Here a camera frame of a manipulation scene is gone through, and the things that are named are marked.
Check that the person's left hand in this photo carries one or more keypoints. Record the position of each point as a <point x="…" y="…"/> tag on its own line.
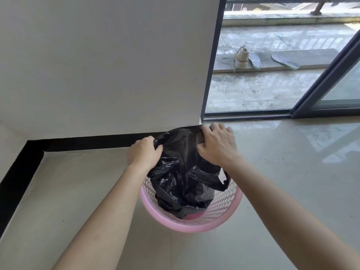
<point x="142" y="154"/>

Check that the person's right hand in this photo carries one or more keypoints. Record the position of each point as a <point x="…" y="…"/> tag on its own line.
<point x="220" y="144"/>

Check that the person's left thumb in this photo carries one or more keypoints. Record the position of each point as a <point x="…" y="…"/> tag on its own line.
<point x="158" y="150"/>

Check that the person's right thumb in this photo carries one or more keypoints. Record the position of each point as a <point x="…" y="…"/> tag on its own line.
<point x="202" y="149"/>

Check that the black plastic garbage bag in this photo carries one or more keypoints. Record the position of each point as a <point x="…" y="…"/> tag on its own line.
<point x="182" y="168"/>

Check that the person's left forearm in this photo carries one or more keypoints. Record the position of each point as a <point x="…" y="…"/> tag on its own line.
<point x="105" y="219"/>

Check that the person's right forearm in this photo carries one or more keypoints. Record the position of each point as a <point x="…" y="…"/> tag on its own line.
<point x="292" y="219"/>

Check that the pink plastic waste basket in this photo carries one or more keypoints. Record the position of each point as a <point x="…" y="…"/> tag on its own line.
<point x="194" y="213"/>

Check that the white sneaker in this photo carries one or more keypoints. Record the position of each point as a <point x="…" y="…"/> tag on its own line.
<point x="241" y="58"/>

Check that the grey shoe insole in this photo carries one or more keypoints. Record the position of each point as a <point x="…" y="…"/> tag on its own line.
<point x="285" y="60"/>
<point x="254" y="60"/>

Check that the balcony metal railing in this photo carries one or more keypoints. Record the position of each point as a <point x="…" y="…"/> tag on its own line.
<point x="289" y="2"/>

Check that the dark sliding door frame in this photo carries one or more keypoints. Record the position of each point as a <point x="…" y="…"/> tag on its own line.
<point x="323" y="81"/>

